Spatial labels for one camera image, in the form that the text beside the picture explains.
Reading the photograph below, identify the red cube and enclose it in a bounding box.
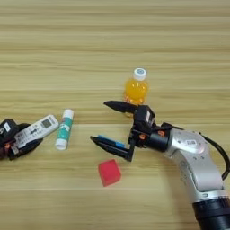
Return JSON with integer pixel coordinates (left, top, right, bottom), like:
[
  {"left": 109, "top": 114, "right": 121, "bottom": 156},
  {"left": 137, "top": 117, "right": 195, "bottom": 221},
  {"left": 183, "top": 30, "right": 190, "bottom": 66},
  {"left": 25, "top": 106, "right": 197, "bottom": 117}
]
[{"left": 97, "top": 158, "right": 123, "bottom": 188}]

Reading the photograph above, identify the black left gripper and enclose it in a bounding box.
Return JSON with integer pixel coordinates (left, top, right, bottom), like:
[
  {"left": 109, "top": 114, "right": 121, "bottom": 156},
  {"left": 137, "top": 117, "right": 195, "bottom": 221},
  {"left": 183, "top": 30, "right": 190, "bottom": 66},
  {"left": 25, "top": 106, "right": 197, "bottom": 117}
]
[{"left": 0, "top": 122, "right": 44, "bottom": 161}]

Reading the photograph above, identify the white green glue stick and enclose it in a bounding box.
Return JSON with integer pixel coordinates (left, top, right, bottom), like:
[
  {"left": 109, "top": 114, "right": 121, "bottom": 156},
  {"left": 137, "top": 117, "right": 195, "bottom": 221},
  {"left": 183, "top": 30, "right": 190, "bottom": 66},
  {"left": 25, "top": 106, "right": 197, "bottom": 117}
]
[{"left": 55, "top": 108, "right": 75, "bottom": 151}]

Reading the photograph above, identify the white remote control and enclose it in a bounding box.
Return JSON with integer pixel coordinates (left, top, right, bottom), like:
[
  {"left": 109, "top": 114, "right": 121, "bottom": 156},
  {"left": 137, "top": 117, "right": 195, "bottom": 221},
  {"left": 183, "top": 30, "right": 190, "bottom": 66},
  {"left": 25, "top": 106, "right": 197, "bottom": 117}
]
[{"left": 13, "top": 113, "right": 60, "bottom": 150}]

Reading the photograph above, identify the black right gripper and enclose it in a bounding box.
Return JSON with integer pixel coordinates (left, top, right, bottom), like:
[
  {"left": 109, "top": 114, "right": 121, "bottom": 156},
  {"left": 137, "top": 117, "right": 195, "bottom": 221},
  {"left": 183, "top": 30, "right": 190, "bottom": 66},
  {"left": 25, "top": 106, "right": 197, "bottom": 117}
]
[{"left": 89, "top": 100, "right": 174, "bottom": 163}]

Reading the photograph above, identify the blue rectangular block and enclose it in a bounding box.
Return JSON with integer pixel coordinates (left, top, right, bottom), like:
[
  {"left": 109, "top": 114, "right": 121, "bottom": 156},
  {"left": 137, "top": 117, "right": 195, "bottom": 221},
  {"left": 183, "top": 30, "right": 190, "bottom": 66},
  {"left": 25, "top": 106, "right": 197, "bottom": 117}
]
[{"left": 96, "top": 134, "right": 127, "bottom": 149}]

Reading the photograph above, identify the orange juice bottle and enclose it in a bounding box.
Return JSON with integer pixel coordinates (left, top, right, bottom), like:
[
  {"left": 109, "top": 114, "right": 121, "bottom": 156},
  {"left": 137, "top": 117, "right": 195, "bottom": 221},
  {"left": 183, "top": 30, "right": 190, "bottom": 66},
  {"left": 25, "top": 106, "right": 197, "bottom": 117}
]
[{"left": 123, "top": 67, "right": 150, "bottom": 118}]

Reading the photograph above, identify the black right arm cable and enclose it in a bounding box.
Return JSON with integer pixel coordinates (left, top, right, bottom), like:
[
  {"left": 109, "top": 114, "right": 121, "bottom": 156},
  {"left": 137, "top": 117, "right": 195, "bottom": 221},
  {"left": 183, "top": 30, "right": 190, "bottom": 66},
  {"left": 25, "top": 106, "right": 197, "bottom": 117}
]
[{"left": 173, "top": 125, "right": 230, "bottom": 181}]

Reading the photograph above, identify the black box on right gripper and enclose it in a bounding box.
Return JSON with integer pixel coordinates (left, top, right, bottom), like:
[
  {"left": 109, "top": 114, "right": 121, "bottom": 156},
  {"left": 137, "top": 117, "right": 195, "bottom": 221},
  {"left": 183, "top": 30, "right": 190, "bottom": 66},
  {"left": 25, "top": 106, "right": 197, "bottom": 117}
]
[{"left": 134, "top": 104, "right": 156, "bottom": 135}]

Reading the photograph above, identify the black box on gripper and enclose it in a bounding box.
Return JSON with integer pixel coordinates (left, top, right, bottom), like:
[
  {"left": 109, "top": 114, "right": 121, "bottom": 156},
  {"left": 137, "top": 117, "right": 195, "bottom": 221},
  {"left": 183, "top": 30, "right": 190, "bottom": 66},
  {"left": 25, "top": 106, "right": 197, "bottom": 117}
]
[
  {"left": 134, "top": 104, "right": 156, "bottom": 135},
  {"left": 0, "top": 118, "right": 20, "bottom": 142}
]

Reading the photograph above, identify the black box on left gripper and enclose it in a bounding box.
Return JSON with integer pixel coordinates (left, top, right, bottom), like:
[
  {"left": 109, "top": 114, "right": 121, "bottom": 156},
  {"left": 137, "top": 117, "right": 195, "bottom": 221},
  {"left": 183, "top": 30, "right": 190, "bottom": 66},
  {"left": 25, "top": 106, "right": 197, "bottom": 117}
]
[{"left": 0, "top": 118, "right": 20, "bottom": 142}]

